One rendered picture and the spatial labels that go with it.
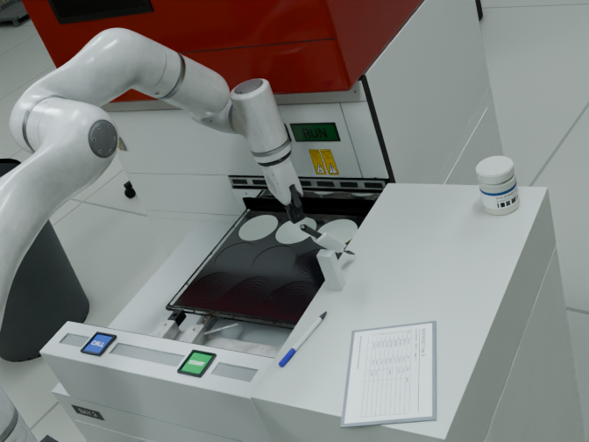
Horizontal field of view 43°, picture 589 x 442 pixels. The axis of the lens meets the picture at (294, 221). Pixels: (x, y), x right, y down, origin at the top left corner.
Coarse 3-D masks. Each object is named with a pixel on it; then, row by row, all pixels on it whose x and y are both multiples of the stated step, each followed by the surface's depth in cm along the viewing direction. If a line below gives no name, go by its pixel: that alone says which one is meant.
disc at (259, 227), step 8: (264, 216) 185; (272, 216) 184; (248, 224) 185; (256, 224) 184; (264, 224) 183; (272, 224) 182; (240, 232) 183; (248, 232) 182; (256, 232) 180; (264, 232) 179; (248, 240) 179
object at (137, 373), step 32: (64, 352) 155; (128, 352) 149; (160, 352) 146; (224, 352) 140; (64, 384) 163; (96, 384) 155; (128, 384) 147; (160, 384) 141; (192, 384) 135; (224, 384) 133; (256, 384) 130; (160, 416) 150; (192, 416) 143; (224, 416) 137; (256, 416) 131
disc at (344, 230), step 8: (328, 224) 174; (336, 224) 173; (344, 224) 172; (352, 224) 171; (320, 232) 172; (328, 232) 171; (336, 232) 170; (344, 232) 169; (352, 232) 168; (344, 240) 167
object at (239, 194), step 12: (240, 192) 192; (252, 192) 190; (264, 192) 188; (312, 192) 180; (324, 192) 178; (336, 192) 176; (348, 192) 174; (360, 192) 173; (372, 192) 171; (240, 204) 195; (360, 216) 178
